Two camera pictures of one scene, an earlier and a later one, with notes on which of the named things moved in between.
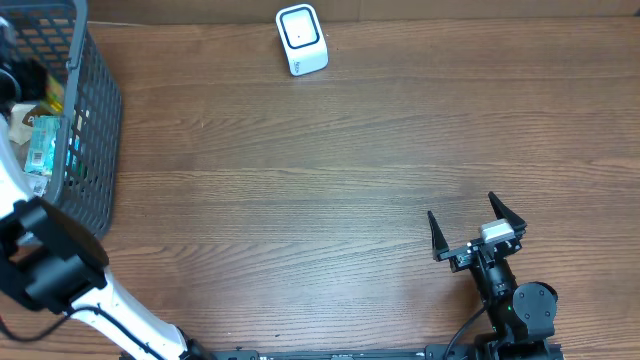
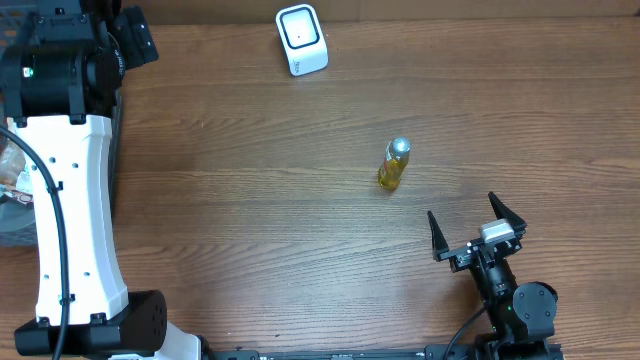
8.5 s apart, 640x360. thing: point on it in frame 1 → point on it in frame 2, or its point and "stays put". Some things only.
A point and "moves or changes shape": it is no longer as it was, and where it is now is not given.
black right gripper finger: x=439 y=242 stays put
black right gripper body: x=476 y=251 stays put
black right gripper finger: x=505 y=213 stays put
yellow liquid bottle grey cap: x=54 y=96 moves or changes shape
